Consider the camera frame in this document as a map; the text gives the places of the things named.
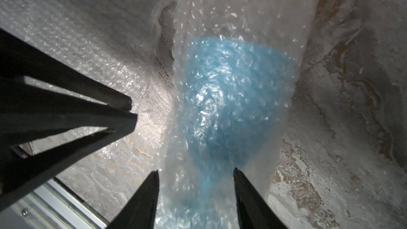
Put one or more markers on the bubble orange glass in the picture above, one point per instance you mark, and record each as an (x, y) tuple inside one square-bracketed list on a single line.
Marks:
[(124, 44)]

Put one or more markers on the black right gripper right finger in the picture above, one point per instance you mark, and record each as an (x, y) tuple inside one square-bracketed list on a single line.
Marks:
[(252, 210)]

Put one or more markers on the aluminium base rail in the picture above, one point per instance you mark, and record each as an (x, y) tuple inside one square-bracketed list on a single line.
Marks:
[(51, 206)]

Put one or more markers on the bubble blue glass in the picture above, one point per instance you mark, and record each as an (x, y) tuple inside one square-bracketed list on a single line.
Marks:
[(236, 63)]

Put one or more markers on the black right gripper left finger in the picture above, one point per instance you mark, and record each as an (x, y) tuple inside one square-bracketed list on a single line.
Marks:
[(140, 211)]

